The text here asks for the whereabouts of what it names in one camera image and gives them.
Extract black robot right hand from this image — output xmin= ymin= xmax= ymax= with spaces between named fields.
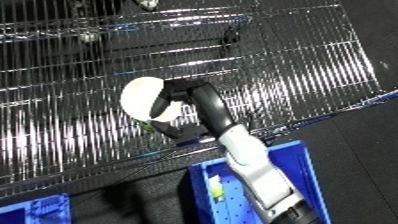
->
xmin=147 ymin=79 xmax=242 ymax=141

